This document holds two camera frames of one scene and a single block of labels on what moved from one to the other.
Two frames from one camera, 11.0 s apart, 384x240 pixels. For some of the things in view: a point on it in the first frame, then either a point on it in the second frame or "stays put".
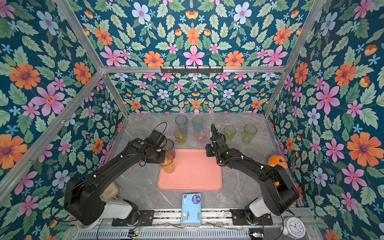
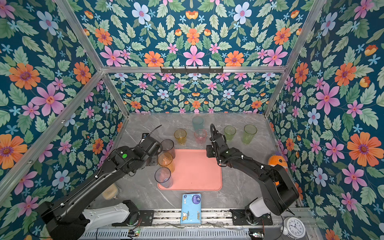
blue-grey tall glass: (181, 121) -> (163, 177)
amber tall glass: (168, 165) stays put
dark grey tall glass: (170, 148) stays put
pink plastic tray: (194, 171) stays put
